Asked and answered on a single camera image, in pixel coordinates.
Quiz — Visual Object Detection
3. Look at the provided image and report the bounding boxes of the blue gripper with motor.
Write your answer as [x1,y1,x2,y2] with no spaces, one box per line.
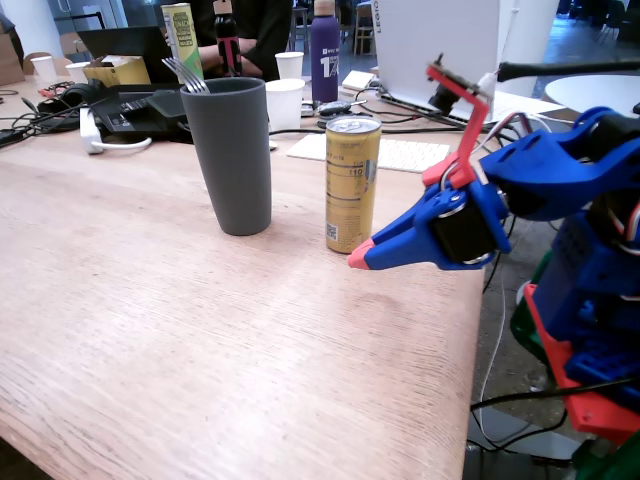
[346,178,512,272]

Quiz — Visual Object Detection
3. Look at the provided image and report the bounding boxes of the metal fork with taped handle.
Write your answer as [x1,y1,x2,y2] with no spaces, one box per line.
[161,56,211,95]

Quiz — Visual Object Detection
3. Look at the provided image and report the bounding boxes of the yellow drink can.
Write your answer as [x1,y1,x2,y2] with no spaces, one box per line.
[324,115,383,255]

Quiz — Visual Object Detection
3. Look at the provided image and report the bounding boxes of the white keyboard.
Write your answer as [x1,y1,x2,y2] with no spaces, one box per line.
[286,133,452,175]

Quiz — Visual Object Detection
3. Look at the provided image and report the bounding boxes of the green clamp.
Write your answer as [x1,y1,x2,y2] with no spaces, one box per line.
[509,249,554,369]
[571,434,640,480]

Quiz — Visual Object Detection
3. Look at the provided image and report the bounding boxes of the small white box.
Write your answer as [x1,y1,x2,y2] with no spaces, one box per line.
[341,69,376,92]

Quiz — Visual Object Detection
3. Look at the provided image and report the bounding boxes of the white paper cup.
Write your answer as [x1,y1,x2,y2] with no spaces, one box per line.
[30,55,58,84]
[64,61,91,85]
[275,51,305,81]
[264,78,306,134]

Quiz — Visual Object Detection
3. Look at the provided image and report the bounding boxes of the dark gray plastic cup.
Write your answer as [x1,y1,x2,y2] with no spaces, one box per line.
[179,76,273,237]

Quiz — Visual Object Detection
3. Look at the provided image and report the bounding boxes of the white laptop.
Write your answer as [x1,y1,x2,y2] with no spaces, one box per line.
[372,0,566,126]

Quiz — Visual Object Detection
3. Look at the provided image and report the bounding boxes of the purple water bottle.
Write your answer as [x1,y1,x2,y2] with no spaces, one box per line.
[309,0,341,104]

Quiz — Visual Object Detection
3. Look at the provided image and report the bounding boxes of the white round table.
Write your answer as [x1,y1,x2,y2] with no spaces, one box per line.
[543,74,640,126]

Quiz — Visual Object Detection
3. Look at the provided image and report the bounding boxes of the gray metal floor plate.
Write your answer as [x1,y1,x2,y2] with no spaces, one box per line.
[467,405,586,461]

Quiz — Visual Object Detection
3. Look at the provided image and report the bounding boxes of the person in black clothes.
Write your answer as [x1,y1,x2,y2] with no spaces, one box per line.
[187,0,294,81]

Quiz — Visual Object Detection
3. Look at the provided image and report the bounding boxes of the black bottle with red stripe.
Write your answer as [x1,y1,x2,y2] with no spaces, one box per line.
[213,0,245,79]

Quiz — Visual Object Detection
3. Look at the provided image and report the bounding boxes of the black desk device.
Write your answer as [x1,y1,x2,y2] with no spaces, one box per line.
[89,83,196,145]

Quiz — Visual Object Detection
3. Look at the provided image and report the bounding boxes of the green yellow drink carton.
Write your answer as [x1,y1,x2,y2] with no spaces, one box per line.
[160,2,205,85]

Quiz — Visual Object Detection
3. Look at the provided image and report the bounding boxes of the yellow cardboard box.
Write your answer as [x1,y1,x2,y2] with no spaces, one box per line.
[82,53,152,87]

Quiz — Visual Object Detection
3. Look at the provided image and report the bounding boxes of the black laptop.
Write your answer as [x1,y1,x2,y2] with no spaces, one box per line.
[77,25,179,85]

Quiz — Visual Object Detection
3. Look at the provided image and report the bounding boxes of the black headphones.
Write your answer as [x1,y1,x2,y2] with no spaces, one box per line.
[37,78,109,119]

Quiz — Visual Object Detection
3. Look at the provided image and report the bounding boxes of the light wooden chair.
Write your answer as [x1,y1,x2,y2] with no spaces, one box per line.
[22,49,75,77]

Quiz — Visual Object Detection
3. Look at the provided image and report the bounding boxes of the brown cardboard box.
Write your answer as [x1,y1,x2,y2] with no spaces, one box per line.
[0,33,26,86]

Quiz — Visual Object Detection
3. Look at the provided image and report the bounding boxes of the red wrist camera mount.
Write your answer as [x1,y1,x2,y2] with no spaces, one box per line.
[422,52,491,189]

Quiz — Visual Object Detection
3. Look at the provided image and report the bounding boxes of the thick black camera cable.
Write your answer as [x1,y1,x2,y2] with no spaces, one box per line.
[498,59,640,81]

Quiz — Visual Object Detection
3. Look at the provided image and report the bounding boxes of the red robot base plate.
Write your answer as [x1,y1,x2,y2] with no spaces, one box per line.
[523,283,640,446]

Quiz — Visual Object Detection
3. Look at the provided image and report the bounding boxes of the white plastic handle device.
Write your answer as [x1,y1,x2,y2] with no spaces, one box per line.
[78,107,153,155]

